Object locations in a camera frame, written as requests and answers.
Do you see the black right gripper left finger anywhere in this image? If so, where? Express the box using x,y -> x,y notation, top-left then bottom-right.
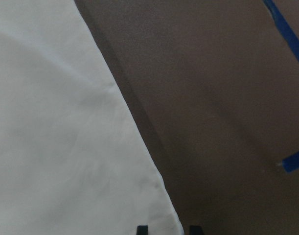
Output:
136,225 -> 148,235

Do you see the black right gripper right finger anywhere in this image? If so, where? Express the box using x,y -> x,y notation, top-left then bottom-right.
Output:
189,225 -> 204,235

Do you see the cream long-sleeve cat shirt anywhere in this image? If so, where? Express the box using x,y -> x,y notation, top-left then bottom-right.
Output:
0,0 -> 184,235

